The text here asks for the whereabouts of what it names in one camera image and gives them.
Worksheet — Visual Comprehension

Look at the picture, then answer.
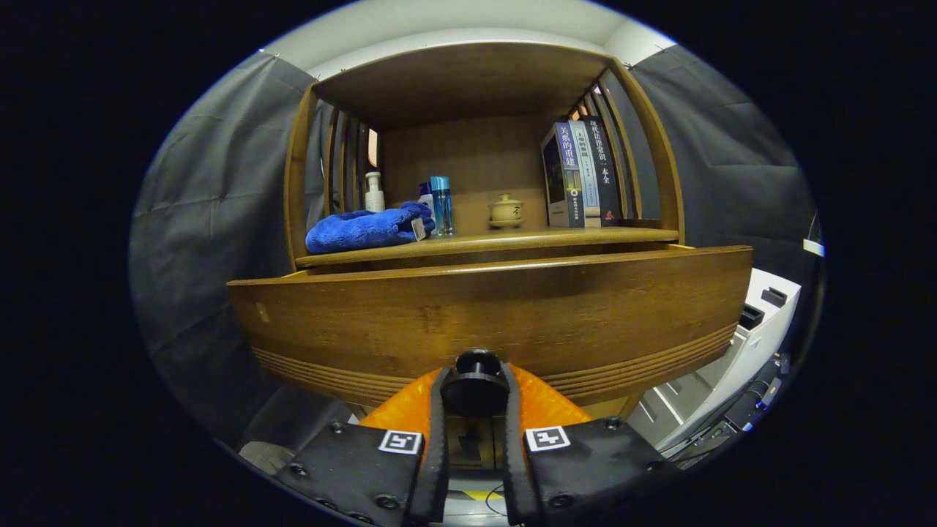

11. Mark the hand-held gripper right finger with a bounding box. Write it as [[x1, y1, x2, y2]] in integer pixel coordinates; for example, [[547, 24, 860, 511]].
[[501, 364, 674, 526]]

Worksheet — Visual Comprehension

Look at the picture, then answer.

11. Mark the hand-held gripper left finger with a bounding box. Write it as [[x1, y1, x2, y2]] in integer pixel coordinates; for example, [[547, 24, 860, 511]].
[[275, 366, 451, 526]]

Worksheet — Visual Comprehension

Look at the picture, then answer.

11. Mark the wooden drawer with black knob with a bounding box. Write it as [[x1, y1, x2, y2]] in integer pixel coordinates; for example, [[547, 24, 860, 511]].
[[227, 245, 755, 422]]

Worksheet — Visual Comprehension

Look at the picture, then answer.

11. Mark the wooden countertop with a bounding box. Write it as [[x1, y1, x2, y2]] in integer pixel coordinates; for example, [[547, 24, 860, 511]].
[[295, 225, 679, 268]]

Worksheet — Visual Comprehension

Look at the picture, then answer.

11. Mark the wooden cabinet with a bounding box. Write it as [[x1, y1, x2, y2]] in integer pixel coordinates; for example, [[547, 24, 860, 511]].
[[284, 40, 685, 469]]

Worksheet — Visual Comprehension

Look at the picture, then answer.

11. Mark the blue folded towel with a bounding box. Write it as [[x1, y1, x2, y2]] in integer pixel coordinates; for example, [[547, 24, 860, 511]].
[[305, 201, 436, 255]]

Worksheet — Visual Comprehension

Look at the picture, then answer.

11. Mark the clear blue bottle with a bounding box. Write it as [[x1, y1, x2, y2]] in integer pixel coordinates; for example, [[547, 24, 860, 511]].
[[430, 176, 455, 237]]

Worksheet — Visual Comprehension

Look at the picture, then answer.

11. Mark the beige lidded teacup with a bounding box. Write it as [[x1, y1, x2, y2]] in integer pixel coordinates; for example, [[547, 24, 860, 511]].
[[489, 193, 524, 223]]

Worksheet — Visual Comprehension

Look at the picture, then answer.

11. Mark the light grey spine book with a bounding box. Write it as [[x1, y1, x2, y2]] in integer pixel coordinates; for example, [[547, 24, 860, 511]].
[[570, 119, 602, 226]]

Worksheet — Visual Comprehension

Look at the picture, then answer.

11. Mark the blue spine book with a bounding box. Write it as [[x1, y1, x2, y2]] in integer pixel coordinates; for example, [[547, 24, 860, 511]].
[[540, 122, 586, 228]]

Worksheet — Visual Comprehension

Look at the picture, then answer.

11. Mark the black spine book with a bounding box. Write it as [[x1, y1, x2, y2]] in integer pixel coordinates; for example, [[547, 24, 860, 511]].
[[582, 115, 623, 224]]

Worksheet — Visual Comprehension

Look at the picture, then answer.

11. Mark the black backdrop cloth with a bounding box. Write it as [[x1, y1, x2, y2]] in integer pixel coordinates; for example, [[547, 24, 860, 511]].
[[128, 44, 821, 455]]

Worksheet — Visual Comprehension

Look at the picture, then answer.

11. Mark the black cable bundle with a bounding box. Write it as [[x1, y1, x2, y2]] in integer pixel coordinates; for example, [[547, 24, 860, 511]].
[[673, 355, 791, 462]]

